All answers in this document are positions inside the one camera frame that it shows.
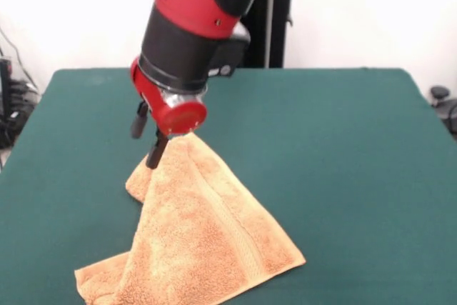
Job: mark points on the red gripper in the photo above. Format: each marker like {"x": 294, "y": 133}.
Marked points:
{"x": 178, "y": 119}

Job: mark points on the orange terry towel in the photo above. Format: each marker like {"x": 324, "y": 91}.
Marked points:
{"x": 200, "y": 230}

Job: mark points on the dark green table cloth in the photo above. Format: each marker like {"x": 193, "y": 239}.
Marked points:
{"x": 71, "y": 212}

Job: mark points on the black computer case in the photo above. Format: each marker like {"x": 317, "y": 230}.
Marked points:
{"x": 5, "y": 83}

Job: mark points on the black office chair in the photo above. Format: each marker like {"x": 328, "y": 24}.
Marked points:
{"x": 444, "y": 105}

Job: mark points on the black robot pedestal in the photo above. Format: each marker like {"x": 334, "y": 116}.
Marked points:
{"x": 278, "y": 33}

